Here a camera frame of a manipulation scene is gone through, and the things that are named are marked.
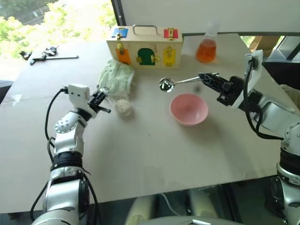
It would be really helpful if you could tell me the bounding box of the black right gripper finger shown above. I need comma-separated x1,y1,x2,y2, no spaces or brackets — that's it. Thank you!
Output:
210,72,232,84
198,72,226,92

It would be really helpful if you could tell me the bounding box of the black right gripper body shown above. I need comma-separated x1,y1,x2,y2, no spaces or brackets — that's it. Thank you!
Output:
216,75,244,106

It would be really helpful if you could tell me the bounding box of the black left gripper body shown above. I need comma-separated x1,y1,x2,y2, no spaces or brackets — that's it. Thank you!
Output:
88,93,103,115

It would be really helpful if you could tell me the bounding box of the shiny metal spoon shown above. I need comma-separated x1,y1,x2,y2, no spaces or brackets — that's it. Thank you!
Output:
158,75,203,93

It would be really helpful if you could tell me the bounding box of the pink bowl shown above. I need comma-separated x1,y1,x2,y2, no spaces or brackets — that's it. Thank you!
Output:
169,93,209,127

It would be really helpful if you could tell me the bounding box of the light green cloth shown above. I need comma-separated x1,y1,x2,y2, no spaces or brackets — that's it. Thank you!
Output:
97,58,136,97

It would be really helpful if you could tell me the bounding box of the glass flask with orange liquid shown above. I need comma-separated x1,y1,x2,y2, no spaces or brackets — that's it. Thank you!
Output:
195,19,221,64

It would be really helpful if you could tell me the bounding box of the cardboard box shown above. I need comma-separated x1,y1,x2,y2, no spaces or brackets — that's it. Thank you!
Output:
248,35,285,53

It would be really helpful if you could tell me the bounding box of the long black hex key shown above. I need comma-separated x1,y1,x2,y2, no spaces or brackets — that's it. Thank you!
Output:
30,55,79,66

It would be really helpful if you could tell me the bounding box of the dark machine housing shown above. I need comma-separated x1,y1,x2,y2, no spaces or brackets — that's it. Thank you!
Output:
262,35,300,82

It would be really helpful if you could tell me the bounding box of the wooden lock box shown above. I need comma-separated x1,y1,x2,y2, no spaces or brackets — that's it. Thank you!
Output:
106,24,184,70

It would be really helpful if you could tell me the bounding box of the black metal tool part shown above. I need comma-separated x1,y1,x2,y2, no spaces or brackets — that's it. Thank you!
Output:
41,45,59,57

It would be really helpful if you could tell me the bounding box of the small black clamp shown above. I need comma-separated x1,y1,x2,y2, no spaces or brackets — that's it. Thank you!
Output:
19,50,33,60

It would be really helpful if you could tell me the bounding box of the white cylindrical table leg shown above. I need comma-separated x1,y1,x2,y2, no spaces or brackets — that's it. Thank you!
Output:
188,187,219,218
123,195,156,225

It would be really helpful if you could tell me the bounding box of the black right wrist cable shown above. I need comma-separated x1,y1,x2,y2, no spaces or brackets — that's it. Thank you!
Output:
242,58,285,141

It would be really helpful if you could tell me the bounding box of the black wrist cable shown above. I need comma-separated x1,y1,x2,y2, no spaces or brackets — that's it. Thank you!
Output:
44,86,70,150
242,58,285,141

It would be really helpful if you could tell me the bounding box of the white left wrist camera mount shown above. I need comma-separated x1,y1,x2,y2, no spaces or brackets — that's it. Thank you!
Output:
67,83,97,118

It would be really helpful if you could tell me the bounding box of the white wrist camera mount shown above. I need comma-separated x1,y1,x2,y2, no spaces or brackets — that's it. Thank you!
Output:
67,83,97,118
231,50,263,111

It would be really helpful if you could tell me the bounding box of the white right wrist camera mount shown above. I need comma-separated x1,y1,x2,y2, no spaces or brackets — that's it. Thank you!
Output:
231,50,263,111

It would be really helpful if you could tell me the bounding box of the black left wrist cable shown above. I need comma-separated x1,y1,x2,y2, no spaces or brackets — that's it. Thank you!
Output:
44,86,70,150

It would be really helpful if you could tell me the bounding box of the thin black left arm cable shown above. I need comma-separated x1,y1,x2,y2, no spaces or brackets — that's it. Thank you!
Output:
30,172,102,225

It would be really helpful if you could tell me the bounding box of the black window frame post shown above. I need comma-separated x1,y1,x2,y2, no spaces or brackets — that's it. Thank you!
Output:
110,0,125,27

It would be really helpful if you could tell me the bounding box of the thin white cable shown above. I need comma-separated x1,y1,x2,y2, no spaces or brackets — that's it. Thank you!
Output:
160,192,180,217

